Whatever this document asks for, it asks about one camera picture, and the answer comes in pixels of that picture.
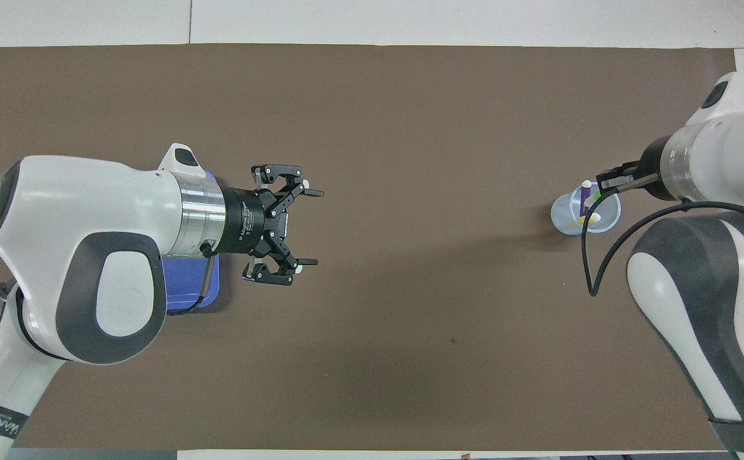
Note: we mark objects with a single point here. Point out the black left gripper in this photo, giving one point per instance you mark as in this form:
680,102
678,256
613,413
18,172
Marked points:
250,220

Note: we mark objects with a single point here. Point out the blue plastic tray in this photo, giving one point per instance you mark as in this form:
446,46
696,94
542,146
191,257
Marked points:
186,287

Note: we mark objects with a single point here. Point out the green pen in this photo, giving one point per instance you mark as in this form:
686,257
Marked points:
592,201

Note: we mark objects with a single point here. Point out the purple pen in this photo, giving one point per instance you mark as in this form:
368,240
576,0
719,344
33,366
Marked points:
585,207

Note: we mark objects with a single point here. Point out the yellow pen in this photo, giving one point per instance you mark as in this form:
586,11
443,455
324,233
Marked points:
592,219

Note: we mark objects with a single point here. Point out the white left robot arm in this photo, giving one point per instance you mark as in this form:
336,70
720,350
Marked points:
91,204

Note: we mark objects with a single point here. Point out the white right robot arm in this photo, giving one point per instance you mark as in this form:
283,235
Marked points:
729,147

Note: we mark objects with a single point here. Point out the brown table mat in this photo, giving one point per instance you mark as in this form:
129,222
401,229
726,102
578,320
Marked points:
372,287

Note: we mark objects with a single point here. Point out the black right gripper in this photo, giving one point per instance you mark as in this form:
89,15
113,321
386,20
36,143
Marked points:
656,169

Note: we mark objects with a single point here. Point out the translucent plastic cup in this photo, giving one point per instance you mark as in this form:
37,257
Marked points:
566,220

